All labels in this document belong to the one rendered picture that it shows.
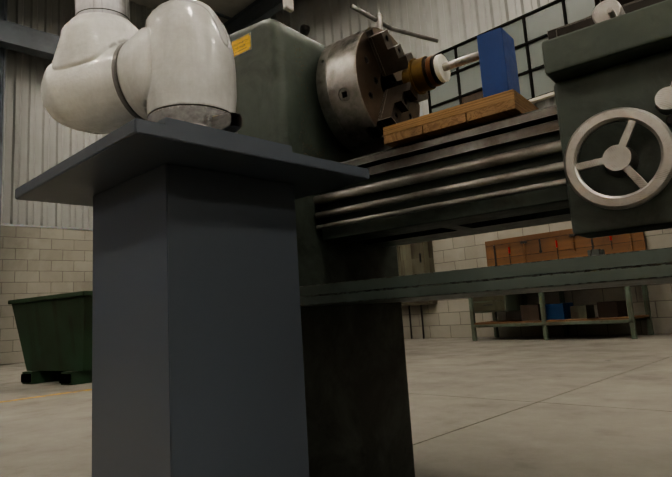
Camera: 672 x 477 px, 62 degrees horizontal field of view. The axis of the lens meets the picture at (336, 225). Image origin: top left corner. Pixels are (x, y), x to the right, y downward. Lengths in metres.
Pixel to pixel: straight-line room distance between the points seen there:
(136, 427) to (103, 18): 0.72
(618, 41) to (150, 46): 0.76
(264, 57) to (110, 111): 0.49
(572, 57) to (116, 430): 0.92
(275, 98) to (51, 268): 10.35
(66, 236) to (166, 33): 10.78
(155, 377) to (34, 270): 10.67
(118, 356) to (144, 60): 0.49
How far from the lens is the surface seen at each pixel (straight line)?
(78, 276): 11.73
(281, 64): 1.44
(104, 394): 1.00
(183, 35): 1.03
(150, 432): 0.88
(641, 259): 0.92
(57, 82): 1.18
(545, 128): 1.14
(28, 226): 11.56
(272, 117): 1.39
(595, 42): 1.01
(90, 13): 1.20
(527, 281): 0.96
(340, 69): 1.43
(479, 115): 1.17
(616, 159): 0.95
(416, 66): 1.44
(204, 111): 0.98
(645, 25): 1.00
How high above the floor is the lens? 0.50
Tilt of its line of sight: 9 degrees up
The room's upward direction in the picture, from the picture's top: 4 degrees counter-clockwise
